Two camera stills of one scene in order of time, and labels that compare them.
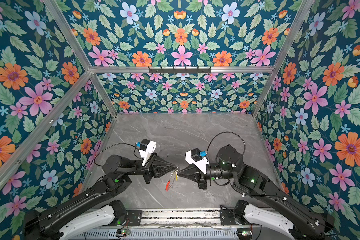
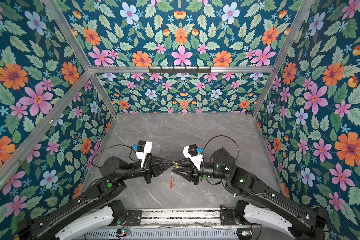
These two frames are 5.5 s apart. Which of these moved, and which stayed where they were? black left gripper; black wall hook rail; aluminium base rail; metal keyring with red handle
Moved: metal keyring with red handle
Stayed: black left gripper; black wall hook rail; aluminium base rail
